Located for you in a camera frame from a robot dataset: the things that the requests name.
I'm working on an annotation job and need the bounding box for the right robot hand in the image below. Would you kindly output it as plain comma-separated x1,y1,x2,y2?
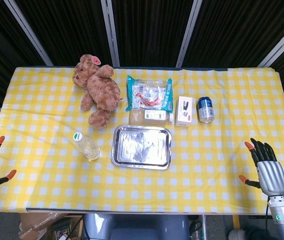
239,137,284,197

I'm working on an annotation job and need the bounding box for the clear plastic bottle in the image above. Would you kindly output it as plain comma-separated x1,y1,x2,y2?
72,132,100,161

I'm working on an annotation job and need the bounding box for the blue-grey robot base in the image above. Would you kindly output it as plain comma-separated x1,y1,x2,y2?
83,213,190,240

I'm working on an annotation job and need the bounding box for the metal tray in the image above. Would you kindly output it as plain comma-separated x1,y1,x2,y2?
110,124,172,171

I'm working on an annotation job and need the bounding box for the amber tea drink bottle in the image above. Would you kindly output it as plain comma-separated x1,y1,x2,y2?
129,108,175,125

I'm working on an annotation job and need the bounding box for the yellow white checkered tablecloth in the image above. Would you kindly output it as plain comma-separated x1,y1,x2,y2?
0,66,284,214

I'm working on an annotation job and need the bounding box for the blue drink can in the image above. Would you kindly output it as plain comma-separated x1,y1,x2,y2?
197,96,215,124

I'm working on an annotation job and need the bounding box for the white stapler box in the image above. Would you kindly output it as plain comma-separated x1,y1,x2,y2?
174,95,193,128

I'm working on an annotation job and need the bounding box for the brown teddy bear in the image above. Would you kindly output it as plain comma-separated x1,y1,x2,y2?
72,54,124,130

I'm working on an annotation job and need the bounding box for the teal clear snack bag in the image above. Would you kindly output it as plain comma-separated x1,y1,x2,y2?
126,75,174,113

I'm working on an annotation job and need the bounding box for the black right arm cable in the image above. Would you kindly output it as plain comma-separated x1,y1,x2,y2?
265,196,270,240

